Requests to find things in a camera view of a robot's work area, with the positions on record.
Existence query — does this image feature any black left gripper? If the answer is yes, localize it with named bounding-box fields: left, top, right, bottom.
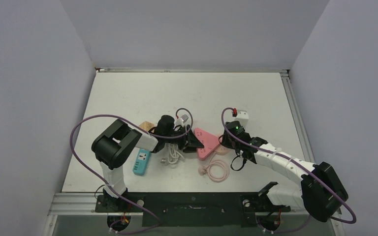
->
left=164, top=125, right=203, bottom=152

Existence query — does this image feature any pink triangular power strip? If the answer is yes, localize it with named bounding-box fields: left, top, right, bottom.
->
left=194, top=128, right=220, bottom=161

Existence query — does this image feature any beige cube adapter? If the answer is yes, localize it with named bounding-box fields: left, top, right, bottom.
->
left=138, top=121, right=155, bottom=131

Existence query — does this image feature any teal power strip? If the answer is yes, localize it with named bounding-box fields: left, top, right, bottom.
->
left=132, top=149, right=151, bottom=176

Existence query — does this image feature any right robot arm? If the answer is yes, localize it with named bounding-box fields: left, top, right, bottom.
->
left=223, top=120, right=356, bottom=223

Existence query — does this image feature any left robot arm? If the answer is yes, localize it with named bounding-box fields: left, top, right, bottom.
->
left=91, top=115, right=204, bottom=211

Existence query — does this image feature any white coiled cable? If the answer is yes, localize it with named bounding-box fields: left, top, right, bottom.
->
left=160, top=144, right=186, bottom=166

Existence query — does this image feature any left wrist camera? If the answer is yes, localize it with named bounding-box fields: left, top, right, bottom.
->
left=175, top=114, right=189, bottom=128

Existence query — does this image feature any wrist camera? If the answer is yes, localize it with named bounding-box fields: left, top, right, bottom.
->
left=175, top=114, right=189, bottom=128
left=234, top=110, right=249, bottom=128

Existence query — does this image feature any aluminium table frame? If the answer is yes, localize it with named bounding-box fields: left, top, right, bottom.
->
left=42, top=67, right=346, bottom=236

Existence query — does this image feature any pink coiled cable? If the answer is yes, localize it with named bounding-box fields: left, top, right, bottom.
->
left=199, top=154, right=231, bottom=183

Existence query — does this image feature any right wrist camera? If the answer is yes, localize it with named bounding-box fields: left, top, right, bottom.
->
left=234, top=110, right=249, bottom=128

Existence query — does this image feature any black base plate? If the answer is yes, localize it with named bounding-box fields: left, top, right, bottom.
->
left=95, top=192, right=291, bottom=227

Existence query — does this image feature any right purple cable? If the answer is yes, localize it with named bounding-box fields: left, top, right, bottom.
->
left=220, top=107, right=357, bottom=235

